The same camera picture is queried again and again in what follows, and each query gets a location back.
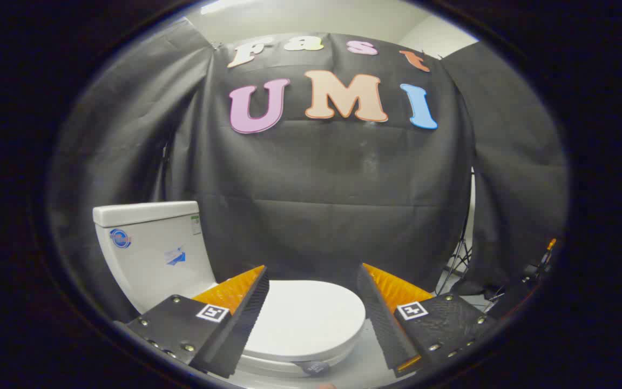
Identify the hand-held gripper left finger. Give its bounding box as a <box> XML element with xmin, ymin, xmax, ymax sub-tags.
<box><xmin>114</xmin><ymin>265</ymin><xmax>270</xmax><ymax>379</ymax></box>

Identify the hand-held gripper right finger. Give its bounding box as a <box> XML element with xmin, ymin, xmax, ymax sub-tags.
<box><xmin>357</xmin><ymin>263</ymin><xmax>501</xmax><ymax>378</ymax></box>

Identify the black lid pull tab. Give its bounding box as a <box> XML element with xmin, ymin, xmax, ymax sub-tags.
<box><xmin>301</xmin><ymin>360</ymin><xmax>332</xmax><ymax>376</ymax></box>

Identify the white toilet bowl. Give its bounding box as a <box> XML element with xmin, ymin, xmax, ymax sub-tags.
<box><xmin>235</xmin><ymin>319</ymin><xmax>368</xmax><ymax>379</ymax></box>

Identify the white toilet tank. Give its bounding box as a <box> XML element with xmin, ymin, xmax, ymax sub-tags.
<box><xmin>93</xmin><ymin>201</ymin><xmax>219</xmax><ymax>314</ymax></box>

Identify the dark floor equipment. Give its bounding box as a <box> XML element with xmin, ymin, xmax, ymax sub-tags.
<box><xmin>486</xmin><ymin>238</ymin><xmax>558</xmax><ymax>319</ymax></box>

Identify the black backdrop cloth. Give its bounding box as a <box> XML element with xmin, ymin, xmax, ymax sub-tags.
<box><xmin>49</xmin><ymin>19</ymin><xmax>568</xmax><ymax>325</ymax></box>

